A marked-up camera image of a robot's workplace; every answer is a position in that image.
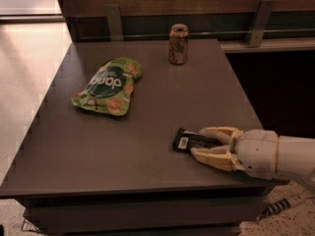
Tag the dark cabinet drawer front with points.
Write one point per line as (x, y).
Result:
(181, 217)

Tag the horizontal metal rail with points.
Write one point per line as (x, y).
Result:
(221, 36)

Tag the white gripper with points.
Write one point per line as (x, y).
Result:
(258, 152)

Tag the left metal bracket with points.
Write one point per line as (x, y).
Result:
(114, 22)

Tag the black rxbar chocolate wrapper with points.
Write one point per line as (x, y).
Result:
(185, 140)

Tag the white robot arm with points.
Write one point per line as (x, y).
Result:
(295, 160)

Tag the orange soda can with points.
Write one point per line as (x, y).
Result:
(178, 44)

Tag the right metal bracket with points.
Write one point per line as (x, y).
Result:
(254, 37)

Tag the green snack bag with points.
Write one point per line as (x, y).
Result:
(109, 90)

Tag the metal bracket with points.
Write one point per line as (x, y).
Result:
(114, 22)
(254, 37)

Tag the wire rack corner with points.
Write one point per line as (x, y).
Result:
(29, 227)

